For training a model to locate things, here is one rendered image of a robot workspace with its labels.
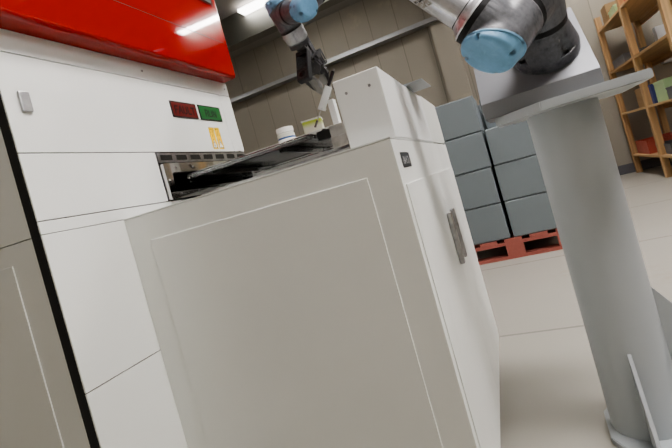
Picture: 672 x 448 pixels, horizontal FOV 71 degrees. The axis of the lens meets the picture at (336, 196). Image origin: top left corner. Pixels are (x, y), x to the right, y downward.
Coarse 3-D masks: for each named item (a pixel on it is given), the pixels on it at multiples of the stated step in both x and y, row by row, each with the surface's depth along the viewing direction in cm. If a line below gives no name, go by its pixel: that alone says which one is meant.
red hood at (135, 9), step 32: (0, 0) 84; (32, 0) 90; (64, 0) 98; (96, 0) 107; (128, 0) 117; (160, 0) 130; (192, 0) 146; (32, 32) 93; (64, 32) 97; (96, 32) 104; (128, 32) 114; (160, 32) 126; (192, 32) 141; (160, 64) 128; (192, 64) 137; (224, 64) 154
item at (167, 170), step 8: (160, 168) 119; (168, 168) 120; (176, 168) 123; (184, 168) 127; (192, 168) 130; (200, 168) 133; (168, 176) 120; (168, 184) 119; (216, 184) 139; (224, 184) 143; (168, 192) 119; (176, 192) 121; (184, 192) 124; (192, 192) 127; (200, 192) 130
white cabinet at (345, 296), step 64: (256, 192) 92; (320, 192) 88; (384, 192) 84; (448, 192) 140; (192, 256) 98; (256, 256) 93; (320, 256) 89; (384, 256) 85; (448, 256) 108; (192, 320) 100; (256, 320) 95; (320, 320) 90; (384, 320) 86; (448, 320) 87; (192, 384) 101; (256, 384) 96; (320, 384) 91; (384, 384) 87; (448, 384) 84
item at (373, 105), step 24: (360, 72) 90; (384, 72) 94; (336, 96) 92; (360, 96) 90; (384, 96) 89; (408, 96) 117; (360, 120) 90; (384, 120) 89; (408, 120) 107; (360, 144) 91
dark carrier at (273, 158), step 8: (296, 144) 117; (304, 144) 122; (312, 144) 126; (320, 144) 132; (328, 144) 137; (272, 152) 120; (248, 160) 122; (256, 160) 127; (264, 160) 132; (272, 160) 138; (280, 160) 144; (288, 160) 151
